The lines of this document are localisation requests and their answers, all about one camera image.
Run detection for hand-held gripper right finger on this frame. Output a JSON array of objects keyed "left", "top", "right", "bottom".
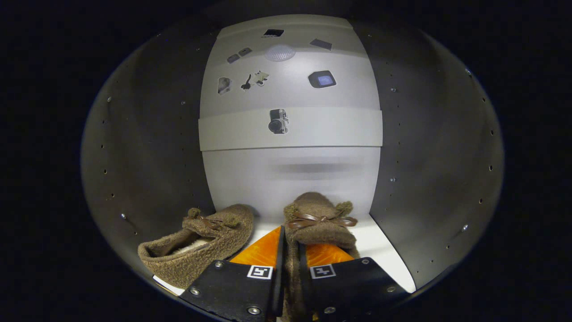
[{"left": 299, "top": 241, "right": 409, "bottom": 322}]

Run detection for brown fuzzy shoe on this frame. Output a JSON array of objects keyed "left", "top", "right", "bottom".
[
  {"left": 283, "top": 192, "right": 360, "bottom": 322},
  {"left": 138, "top": 204, "right": 254, "bottom": 290}
]

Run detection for grey shoe cabinet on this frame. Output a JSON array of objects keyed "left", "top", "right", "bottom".
[{"left": 80, "top": 13, "right": 505, "bottom": 291}]

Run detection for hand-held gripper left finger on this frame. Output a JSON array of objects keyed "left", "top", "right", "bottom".
[{"left": 179, "top": 226, "right": 286, "bottom": 322}]

